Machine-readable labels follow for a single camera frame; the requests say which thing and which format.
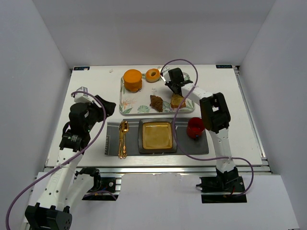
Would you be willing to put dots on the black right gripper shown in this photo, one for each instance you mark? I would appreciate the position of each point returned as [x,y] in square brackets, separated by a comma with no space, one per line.
[176,85]

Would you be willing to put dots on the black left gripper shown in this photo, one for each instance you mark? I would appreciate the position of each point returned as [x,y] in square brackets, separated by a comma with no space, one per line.
[101,108]

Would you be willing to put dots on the glazed ring donut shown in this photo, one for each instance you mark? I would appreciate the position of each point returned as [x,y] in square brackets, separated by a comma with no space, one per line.
[152,75]

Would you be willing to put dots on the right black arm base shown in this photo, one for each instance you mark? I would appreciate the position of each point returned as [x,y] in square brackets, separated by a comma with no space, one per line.
[213,192]

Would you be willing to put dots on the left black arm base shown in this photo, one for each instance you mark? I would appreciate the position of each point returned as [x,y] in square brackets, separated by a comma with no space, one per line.
[105,188]

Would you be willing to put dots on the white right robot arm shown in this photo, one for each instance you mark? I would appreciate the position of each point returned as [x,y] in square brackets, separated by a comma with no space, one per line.
[215,117]

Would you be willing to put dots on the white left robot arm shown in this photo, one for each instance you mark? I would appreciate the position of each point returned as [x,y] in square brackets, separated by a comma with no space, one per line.
[66,186]

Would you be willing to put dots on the toast bread slice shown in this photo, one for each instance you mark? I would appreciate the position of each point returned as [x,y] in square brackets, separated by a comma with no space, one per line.
[177,101]

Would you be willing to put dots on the gold fork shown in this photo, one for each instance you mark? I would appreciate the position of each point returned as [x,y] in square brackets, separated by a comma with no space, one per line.
[120,140]

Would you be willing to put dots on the floral rectangular serving tray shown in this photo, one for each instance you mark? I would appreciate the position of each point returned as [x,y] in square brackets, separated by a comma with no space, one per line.
[138,103]

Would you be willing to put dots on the gold spoon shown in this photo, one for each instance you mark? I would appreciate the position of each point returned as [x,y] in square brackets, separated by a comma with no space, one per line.
[125,129]

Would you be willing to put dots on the chocolate croissant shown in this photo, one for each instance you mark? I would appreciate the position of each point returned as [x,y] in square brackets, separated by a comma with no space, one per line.
[156,103]

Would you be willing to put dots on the round orange cake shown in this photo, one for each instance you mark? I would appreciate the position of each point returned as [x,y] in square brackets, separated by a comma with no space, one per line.
[132,80]

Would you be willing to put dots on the blue label sticker right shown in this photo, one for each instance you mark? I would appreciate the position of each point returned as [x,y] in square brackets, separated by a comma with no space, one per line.
[224,66]

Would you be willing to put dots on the blue label sticker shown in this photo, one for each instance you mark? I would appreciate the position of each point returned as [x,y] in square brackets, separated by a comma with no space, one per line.
[81,68]
[224,66]

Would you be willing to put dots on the red cup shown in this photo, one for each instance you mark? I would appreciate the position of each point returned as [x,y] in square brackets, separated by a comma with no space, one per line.
[195,128]

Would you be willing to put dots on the blue label sticker left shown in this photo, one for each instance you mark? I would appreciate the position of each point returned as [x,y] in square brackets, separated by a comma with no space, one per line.
[81,68]

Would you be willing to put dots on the square gold black plate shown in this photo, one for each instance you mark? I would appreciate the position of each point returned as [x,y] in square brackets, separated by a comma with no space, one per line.
[155,135]

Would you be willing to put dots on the grey placemat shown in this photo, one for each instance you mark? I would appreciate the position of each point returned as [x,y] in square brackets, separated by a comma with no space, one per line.
[193,147]

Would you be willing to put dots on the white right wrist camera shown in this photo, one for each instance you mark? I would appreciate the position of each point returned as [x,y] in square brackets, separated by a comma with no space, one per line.
[163,72]

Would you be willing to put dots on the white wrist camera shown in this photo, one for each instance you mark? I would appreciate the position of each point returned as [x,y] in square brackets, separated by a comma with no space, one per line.
[81,96]
[163,72]

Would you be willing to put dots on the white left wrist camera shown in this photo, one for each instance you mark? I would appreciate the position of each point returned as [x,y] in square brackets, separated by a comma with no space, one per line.
[81,96]

